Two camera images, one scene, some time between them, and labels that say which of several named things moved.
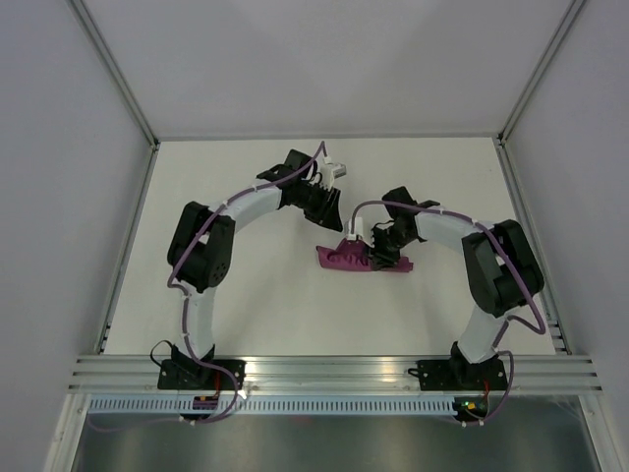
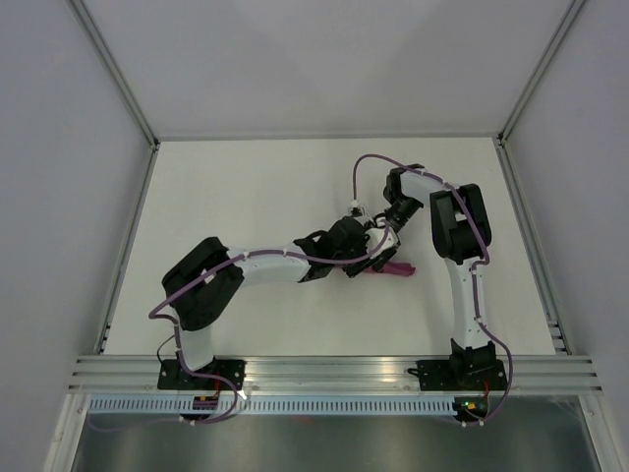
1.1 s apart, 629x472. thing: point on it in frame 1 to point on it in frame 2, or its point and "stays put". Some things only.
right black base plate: [451, 375] stays put
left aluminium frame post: [97, 40] stays put
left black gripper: [328, 213] to [359, 268]
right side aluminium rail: [554, 320] stays put
